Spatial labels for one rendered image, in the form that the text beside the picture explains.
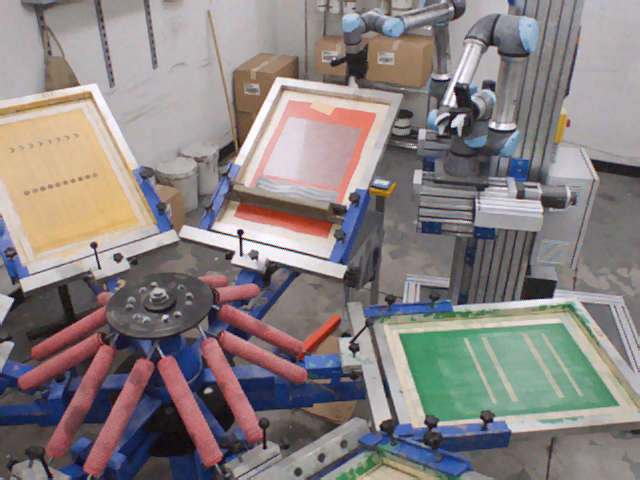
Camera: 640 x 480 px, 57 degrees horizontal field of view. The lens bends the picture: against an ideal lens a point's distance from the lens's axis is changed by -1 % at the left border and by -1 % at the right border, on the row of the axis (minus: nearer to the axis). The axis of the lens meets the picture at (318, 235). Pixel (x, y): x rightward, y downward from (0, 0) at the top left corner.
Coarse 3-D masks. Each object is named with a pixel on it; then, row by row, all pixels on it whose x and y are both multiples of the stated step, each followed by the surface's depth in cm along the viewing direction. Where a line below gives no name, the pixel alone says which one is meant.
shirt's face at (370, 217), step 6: (366, 210) 287; (366, 216) 282; (372, 216) 282; (378, 216) 282; (366, 222) 277; (372, 222) 277; (360, 228) 272; (366, 228) 272; (360, 234) 268; (366, 234) 268; (360, 240) 264; (354, 246) 260; (348, 258) 252; (342, 264) 248
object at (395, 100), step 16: (288, 80) 263; (304, 80) 261; (272, 96) 261; (336, 96) 257; (352, 96) 253; (368, 96) 249; (384, 96) 247; (400, 96) 245; (272, 112) 261; (256, 128) 254; (384, 128) 239; (256, 144) 254; (384, 144) 236; (240, 160) 248; (368, 160) 234; (240, 176) 247; (368, 176) 230; (224, 208) 241; (224, 224) 234; (256, 240) 228; (272, 240) 226; (288, 240) 224; (320, 256) 219
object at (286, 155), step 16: (288, 112) 259; (304, 112) 257; (320, 112) 255; (288, 128) 255; (304, 128) 253; (320, 128) 251; (272, 144) 253; (288, 144) 251; (304, 144) 249; (272, 160) 249; (288, 160) 247; (304, 160) 245; (256, 176) 246; (272, 176) 245; (288, 176) 243; (240, 208) 241; (256, 208) 239; (272, 224) 234
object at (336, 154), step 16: (336, 112) 253; (352, 112) 251; (368, 112) 250; (336, 128) 249; (352, 128) 247; (368, 128) 246; (320, 144) 247; (336, 144) 245; (352, 144) 243; (320, 160) 243; (336, 160) 241; (352, 160) 240; (304, 176) 241; (320, 176) 239; (336, 176) 238; (352, 176) 236; (288, 224) 232; (304, 224) 230; (320, 224) 229
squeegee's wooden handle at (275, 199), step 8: (240, 192) 232; (248, 192) 230; (256, 192) 229; (264, 192) 229; (272, 192) 228; (248, 200) 236; (256, 200) 234; (264, 200) 231; (272, 200) 228; (280, 200) 226; (288, 200) 224; (296, 200) 224; (304, 200) 223; (312, 200) 222; (288, 208) 230; (296, 208) 227; (304, 208) 224; (312, 208) 222; (320, 208) 220; (328, 208) 219; (320, 216) 226
